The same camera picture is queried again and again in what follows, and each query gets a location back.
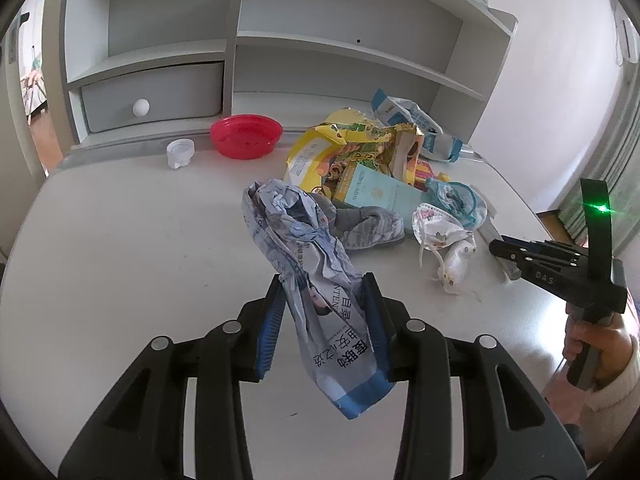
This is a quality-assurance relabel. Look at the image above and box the blue white face mask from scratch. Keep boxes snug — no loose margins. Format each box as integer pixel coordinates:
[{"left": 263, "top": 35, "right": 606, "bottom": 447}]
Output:
[{"left": 425, "top": 180, "right": 488, "bottom": 231}]

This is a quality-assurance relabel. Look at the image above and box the white patterned face mask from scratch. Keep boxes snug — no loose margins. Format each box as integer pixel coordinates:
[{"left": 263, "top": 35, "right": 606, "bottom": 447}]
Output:
[{"left": 412, "top": 203, "right": 477, "bottom": 296}]

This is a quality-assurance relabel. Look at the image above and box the grey patterned sock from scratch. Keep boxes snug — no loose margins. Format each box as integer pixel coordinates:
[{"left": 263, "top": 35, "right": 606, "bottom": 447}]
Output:
[{"left": 311, "top": 193, "right": 405, "bottom": 252}]

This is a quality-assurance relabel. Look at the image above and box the grey blue wrapper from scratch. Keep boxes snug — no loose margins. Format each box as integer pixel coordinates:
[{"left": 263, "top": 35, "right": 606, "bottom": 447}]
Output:
[{"left": 242, "top": 179, "right": 393, "bottom": 419}]

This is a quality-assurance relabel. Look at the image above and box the person's right hand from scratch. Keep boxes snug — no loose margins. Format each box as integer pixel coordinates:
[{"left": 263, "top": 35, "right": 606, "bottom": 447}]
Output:
[{"left": 563, "top": 306, "right": 634, "bottom": 390}]

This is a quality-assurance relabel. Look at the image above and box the pink yellow small box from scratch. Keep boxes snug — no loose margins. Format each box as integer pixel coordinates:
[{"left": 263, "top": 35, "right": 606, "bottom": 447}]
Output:
[{"left": 413, "top": 159, "right": 451, "bottom": 191}]

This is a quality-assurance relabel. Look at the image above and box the light blue paper box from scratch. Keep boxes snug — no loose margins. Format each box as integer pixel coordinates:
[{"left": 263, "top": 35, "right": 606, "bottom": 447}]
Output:
[{"left": 333, "top": 164, "right": 427, "bottom": 232}]

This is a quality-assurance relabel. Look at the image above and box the blue white snack bag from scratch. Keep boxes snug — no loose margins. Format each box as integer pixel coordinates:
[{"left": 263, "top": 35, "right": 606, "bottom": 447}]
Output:
[{"left": 371, "top": 89, "right": 463, "bottom": 162}]

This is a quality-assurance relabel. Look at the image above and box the yellow snack bag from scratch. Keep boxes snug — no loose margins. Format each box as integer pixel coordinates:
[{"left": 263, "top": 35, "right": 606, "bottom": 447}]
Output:
[{"left": 284, "top": 107, "right": 424, "bottom": 196}]

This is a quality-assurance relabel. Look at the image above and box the red plastic bowl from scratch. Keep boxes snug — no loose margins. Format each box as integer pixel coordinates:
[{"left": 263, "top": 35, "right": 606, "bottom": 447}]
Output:
[{"left": 209, "top": 114, "right": 283, "bottom": 160}]

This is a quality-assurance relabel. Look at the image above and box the grey drawer with white knob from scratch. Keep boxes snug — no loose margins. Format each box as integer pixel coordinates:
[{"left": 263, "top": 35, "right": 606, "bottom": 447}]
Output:
[{"left": 80, "top": 63, "right": 224, "bottom": 133}]

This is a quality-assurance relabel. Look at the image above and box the grey white desk hutch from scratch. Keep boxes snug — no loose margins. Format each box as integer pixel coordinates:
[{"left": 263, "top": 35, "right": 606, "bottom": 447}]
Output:
[{"left": 42, "top": 0, "right": 518, "bottom": 152}]

